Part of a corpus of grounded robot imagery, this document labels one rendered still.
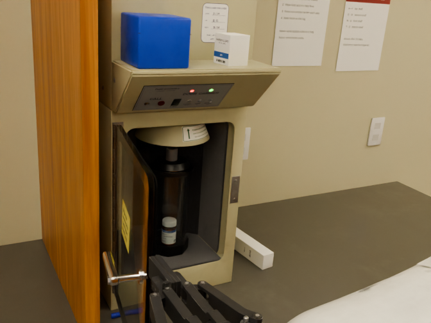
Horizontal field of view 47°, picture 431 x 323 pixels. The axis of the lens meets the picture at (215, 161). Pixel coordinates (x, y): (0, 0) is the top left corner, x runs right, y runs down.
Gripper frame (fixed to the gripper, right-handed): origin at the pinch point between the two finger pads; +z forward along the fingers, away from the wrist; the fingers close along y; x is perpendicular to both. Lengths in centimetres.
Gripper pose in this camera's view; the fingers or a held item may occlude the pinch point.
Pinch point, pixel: (163, 278)
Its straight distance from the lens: 65.6
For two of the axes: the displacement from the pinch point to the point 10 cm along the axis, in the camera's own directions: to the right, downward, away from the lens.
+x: -0.6, 9.4, 3.2
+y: -8.8, 1.1, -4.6
